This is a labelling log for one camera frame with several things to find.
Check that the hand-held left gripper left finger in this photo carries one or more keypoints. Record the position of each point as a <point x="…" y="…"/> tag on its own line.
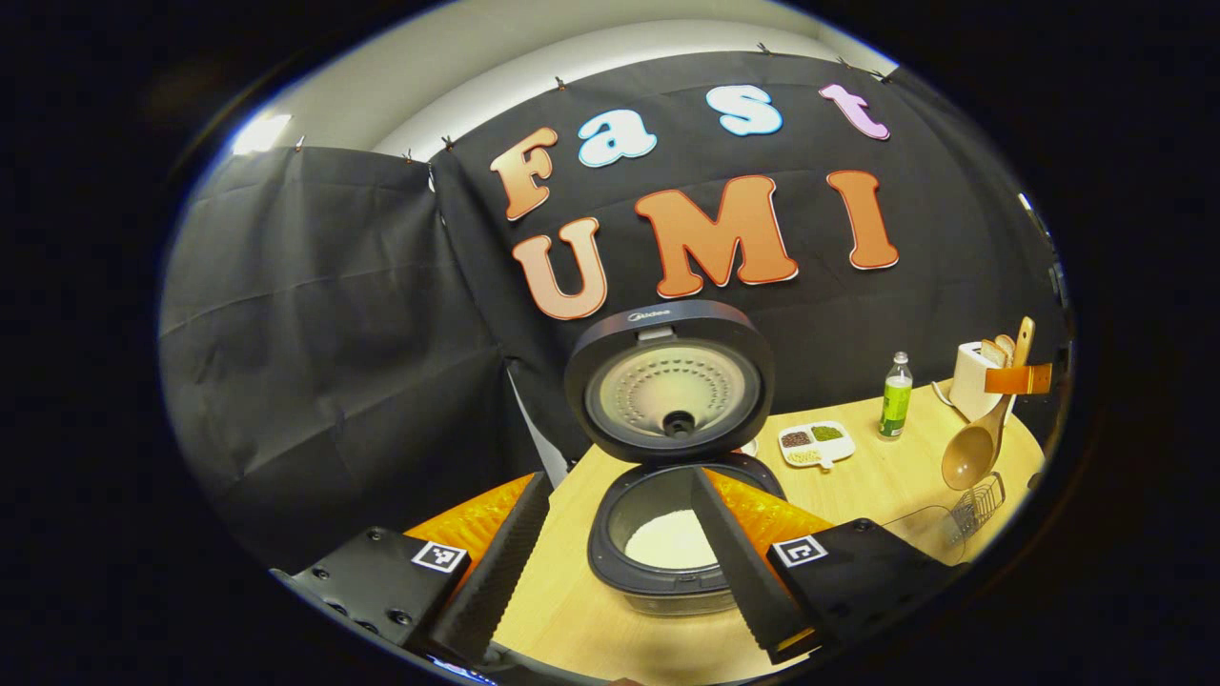
<point x="500" y="572"/>

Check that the white toaster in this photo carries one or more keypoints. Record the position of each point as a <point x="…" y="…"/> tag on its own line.
<point x="967" y="381"/>

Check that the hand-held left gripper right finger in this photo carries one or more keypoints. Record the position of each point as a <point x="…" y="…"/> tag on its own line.
<point x="739" y="572"/>

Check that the silver black rice cooker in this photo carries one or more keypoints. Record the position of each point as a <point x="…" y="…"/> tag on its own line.
<point x="667" y="391"/>

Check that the wooden spoon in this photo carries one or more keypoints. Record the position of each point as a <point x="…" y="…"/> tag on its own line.
<point x="972" y="457"/>

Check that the white divided bean dish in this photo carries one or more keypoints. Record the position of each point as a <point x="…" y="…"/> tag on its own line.
<point x="815" y="443"/>

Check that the bread slice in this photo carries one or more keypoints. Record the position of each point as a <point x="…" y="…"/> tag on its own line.
<point x="991" y="353"/>
<point x="1006" y="345"/>

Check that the green label bottle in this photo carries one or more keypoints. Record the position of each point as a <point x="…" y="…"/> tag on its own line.
<point x="894" y="405"/>

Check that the ceiling light panel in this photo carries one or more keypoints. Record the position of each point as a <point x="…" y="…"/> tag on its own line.
<point x="259" y="133"/>

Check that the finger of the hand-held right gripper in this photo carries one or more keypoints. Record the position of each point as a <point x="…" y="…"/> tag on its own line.
<point x="1034" y="378"/>

